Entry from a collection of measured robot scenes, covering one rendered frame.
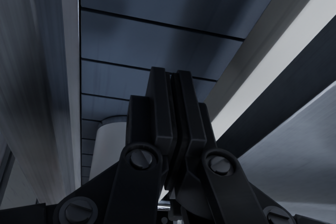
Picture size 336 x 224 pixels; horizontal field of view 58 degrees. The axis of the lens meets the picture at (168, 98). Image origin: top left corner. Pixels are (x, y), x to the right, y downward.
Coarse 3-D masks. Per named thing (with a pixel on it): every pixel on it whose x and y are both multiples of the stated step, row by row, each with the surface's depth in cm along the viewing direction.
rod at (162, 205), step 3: (159, 201) 37; (162, 201) 37; (165, 201) 37; (168, 201) 37; (159, 204) 37; (162, 204) 37; (165, 204) 37; (168, 204) 37; (159, 207) 37; (162, 207) 37; (165, 207) 37; (168, 207) 37; (165, 210) 37; (168, 210) 37
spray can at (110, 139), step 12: (108, 120) 23; (120, 120) 23; (96, 132) 24; (108, 132) 22; (120, 132) 22; (96, 144) 23; (108, 144) 22; (120, 144) 22; (96, 156) 22; (108, 156) 21; (96, 168) 21
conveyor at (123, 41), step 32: (96, 0) 14; (128, 0) 14; (160, 0) 14; (192, 0) 14; (224, 0) 14; (256, 0) 13; (96, 32) 16; (128, 32) 15; (160, 32) 15; (192, 32) 15; (224, 32) 15; (96, 64) 18; (128, 64) 18; (160, 64) 18; (192, 64) 18; (224, 64) 17; (96, 96) 21; (128, 96) 21; (96, 128) 25
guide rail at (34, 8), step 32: (0, 0) 3; (32, 0) 4; (0, 32) 4; (32, 32) 4; (0, 64) 4; (32, 64) 4; (64, 64) 6; (0, 96) 5; (32, 96) 5; (64, 96) 7; (0, 128) 6; (32, 128) 6; (64, 128) 8; (32, 160) 8; (64, 160) 9; (64, 192) 11
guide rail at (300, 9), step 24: (288, 0) 10; (312, 0) 9; (264, 24) 12; (288, 24) 10; (312, 24) 10; (240, 48) 14; (264, 48) 11; (288, 48) 11; (240, 72) 13; (264, 72) 12; (216, 96) 16; (240, 96) 14; (216, 120) 16
